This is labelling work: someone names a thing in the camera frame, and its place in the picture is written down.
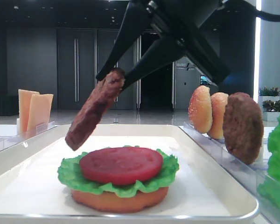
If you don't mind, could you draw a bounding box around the potted plant planter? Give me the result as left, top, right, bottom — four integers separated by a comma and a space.
263, 100, 280, 121
258, 86, 280, 105

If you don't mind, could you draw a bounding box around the white rectangular serving tray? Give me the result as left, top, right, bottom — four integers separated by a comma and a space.
0, 125, 259, 224

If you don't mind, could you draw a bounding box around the green lettuce leaf on tray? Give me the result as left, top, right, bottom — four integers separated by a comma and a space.
57, 149, 179, 198

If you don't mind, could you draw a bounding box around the green lettuce leaf in rack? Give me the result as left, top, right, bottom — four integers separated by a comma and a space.
258, 116, 280, 209

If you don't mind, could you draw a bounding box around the potted plant lower planter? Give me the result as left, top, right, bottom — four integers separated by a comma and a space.
263, 100, 280, 121

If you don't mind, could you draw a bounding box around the clear acrylic rack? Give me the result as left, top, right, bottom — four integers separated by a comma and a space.
183, 122, 280, 224
0, 121, 56, 151

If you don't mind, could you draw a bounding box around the orange cheese slice near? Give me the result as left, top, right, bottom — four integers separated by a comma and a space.
27, 94, 54, 131

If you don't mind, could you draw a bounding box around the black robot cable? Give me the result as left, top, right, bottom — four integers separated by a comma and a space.
214, 0, 280, 22

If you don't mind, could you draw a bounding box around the clear acrylic right rack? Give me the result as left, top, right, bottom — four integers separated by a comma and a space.
183, 122, 280, 224

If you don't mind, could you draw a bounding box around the sesame bun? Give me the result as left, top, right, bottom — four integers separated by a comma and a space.
207, 92, 229, 139
188, 85, 212, 133

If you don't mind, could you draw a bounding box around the sesame top bun far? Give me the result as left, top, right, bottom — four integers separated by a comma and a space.
188, 85, 212, 133

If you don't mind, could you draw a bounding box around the clear acrylic left rack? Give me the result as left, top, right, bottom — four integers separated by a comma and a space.
0, 121, 56, 151

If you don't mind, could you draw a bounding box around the sesame top bun near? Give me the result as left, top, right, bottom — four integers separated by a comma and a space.
207, 92, 229, 139

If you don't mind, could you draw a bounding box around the brown meat patty front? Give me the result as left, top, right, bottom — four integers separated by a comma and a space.
65, 68, 125, 151

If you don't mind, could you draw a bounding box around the bottom bun slice on tray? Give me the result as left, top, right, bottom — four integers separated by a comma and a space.
71, 187, 169, 213

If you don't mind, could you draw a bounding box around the potted plant upper planter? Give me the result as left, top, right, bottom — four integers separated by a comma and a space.
258, 86, 280, 105

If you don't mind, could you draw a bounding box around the brown meat patty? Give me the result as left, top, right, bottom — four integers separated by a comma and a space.
223, 92, 264, 165
65, 68, 125, 151

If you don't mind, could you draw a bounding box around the orange cheese slice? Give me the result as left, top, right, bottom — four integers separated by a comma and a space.
27, 94, 54, 131
18, 89, 40, 133

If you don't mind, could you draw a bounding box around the dark double door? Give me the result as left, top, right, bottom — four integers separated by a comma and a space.
56, 28, 138, 111

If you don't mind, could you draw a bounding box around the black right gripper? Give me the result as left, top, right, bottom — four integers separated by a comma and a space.
96, 0, 229, 91

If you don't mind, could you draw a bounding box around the small wall monitor screen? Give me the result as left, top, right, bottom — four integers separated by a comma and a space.
200, 76, 213, 85

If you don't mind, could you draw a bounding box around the brown meat patty rear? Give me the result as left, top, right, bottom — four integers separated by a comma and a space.
223, 92, 264, 165

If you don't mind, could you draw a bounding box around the red tomato slice on tray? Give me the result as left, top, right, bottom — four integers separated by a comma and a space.
79, 147, 163, 186

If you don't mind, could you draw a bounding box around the orange cheese slice far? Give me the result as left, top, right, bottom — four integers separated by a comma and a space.
18, 89, 40, 133

